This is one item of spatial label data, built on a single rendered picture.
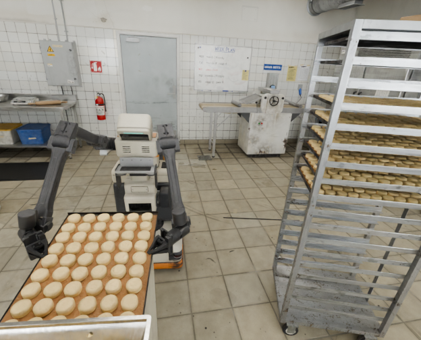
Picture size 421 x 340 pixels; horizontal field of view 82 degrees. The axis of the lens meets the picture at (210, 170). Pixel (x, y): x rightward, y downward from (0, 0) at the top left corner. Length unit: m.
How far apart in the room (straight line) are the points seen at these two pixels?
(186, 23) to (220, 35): 0.65
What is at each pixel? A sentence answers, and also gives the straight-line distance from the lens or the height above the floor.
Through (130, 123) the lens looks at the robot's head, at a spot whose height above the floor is 1.27.
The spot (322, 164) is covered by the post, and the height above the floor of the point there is 1.24.
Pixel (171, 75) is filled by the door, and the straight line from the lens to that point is 5.10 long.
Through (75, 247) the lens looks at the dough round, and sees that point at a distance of 1.07.
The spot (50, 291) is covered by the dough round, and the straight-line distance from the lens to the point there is 0.97.
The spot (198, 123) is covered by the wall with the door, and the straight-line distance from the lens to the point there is 5.25.
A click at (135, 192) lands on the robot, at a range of 1.87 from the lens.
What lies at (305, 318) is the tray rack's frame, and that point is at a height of 0.15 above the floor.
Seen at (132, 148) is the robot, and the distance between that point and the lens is 1.72.
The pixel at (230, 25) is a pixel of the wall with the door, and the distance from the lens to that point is 5.26.
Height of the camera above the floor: 1.64
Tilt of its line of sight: 24 degrees down
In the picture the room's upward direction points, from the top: 3 degrees clockwise
